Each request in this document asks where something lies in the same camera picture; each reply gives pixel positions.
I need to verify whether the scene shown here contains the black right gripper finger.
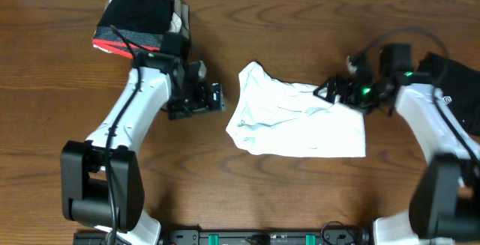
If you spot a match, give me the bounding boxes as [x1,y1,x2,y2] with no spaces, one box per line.
[346,53,373,84]
[313,76,344,103]

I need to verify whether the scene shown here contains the white t-shirt pixel print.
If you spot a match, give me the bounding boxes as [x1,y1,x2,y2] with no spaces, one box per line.
[226,61,366,158]

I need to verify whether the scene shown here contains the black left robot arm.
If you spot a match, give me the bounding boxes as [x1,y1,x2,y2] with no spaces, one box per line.
[61,51,225,244]

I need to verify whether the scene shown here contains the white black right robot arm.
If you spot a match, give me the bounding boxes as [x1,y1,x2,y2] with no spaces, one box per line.
[313,53,479,244]

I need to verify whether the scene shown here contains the olive grey folded garment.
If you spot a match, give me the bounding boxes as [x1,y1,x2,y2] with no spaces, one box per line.
[170,0,191,43]

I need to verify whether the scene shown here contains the black folded garment pink trim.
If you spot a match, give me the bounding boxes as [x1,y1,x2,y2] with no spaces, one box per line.
[91,0,175,59]

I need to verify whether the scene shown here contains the black t-shirt white logo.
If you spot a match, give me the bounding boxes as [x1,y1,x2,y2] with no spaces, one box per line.
[418,52,479,136]

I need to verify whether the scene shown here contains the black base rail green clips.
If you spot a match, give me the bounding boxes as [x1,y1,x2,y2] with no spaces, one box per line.
[155,221,374,245]

